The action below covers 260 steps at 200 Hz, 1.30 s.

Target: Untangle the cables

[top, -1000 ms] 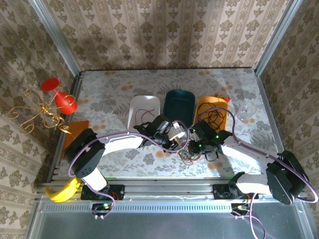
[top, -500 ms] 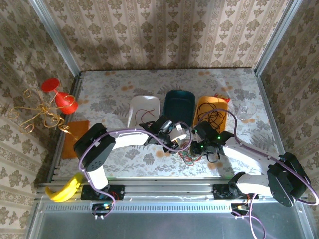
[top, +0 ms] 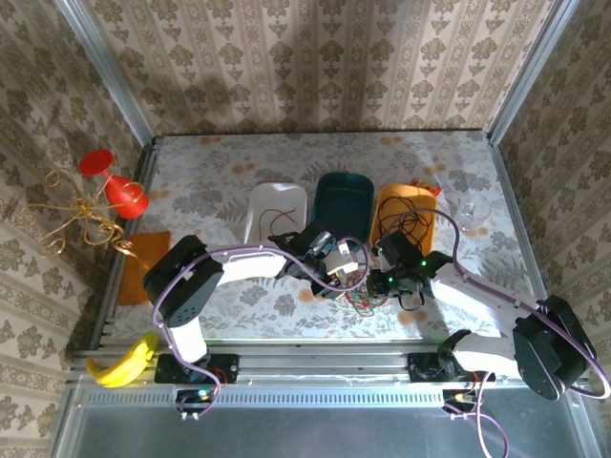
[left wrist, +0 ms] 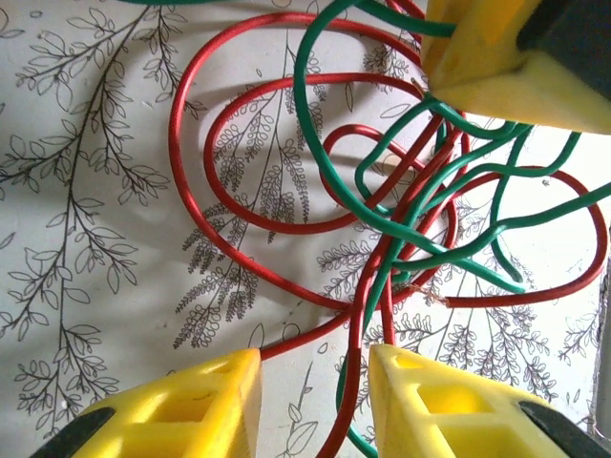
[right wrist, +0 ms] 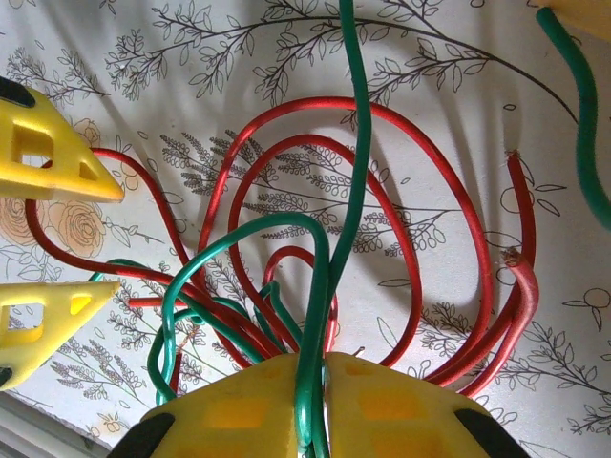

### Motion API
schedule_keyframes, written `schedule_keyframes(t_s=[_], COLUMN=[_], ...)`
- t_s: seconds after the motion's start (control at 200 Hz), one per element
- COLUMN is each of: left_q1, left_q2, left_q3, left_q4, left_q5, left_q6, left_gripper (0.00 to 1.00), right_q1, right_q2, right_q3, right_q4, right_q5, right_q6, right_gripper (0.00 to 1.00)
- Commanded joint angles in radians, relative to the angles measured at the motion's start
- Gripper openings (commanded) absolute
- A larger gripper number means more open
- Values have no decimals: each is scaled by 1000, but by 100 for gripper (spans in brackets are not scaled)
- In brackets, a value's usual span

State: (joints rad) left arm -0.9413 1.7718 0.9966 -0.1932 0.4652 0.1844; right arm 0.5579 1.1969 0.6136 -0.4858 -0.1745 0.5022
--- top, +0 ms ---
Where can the teal plastic tray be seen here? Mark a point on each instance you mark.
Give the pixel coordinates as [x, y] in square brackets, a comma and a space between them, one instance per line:
[343, 200]

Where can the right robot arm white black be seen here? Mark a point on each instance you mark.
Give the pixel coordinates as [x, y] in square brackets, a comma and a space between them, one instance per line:
[549, 353]

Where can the white plastic tray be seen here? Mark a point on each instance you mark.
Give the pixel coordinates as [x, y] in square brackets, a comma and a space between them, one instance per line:
[277, 200]

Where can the orange plastic tray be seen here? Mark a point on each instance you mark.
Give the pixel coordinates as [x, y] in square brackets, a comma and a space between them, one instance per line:
[410, 191]

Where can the controller board with LED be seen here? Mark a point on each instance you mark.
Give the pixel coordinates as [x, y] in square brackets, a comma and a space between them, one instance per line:
[195, 397]
[458, 398]

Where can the grey metal sheet panel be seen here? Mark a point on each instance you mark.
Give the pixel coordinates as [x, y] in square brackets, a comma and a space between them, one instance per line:
[305, 429]

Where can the orange flat board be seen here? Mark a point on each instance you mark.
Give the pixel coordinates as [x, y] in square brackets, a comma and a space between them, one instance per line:
[153, 243]

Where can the red plastic goblet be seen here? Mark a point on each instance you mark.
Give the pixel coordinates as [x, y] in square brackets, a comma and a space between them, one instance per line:
[126, 198]

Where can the yellow toy banana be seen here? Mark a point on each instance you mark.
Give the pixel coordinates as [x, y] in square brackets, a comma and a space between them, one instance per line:
[119, 372]

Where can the aluminium extrusion frame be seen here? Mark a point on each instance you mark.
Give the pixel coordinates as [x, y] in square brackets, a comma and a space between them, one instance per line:
[305, 362]

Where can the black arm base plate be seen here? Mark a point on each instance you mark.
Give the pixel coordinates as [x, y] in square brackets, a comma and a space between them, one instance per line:
[422, 369]
[224, 369]

